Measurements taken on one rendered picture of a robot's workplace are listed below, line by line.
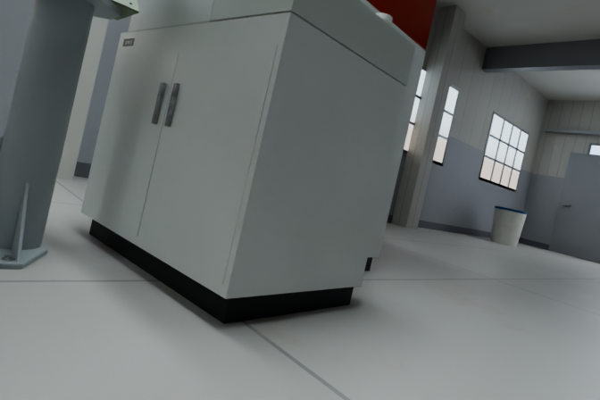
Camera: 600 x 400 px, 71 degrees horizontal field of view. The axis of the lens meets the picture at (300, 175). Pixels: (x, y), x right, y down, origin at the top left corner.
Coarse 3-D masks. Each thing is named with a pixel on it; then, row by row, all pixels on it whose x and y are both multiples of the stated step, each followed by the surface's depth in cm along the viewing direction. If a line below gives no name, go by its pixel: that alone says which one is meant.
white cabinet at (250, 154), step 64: (128, 64) 160; (192, 64) 130; (256, 64) 110; (320, 64) 116; (128, 128) 152; (192, 128) 125; (256, 128) 106; (320, 128) 120; (384, 128) 145; (128, 192) 145; (192, 192) 120; (256, 192) 107; (320, 192) 125; (128, 256) 147; (192, 256) 116; (256, 256) 110; (320, 256) 131
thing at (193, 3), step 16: (144, 0) 159; (160, 0) 151; (176, 0) 143; (192, 0) 136; (208, 0) 130; (144, 16) 157; (160, 16) 149; (176, 16) 142; (192, 16) 135; (208, 16) 129
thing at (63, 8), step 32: (64, 0) 125; (96, 0) 127; (32, 32) 124; (64, 32) 126; (32, 64) 124; (64, 64) 127; (32, 96) 124; (64, 96) 129; (32, 128) 125; (64, 128) 132; (0, 160) 126; (32, 160) 125; (0, 192) 124; (32, 192) 127; (0, 224) 124; (32, 224) 128; (0, 256) 117; (32, 256) 123
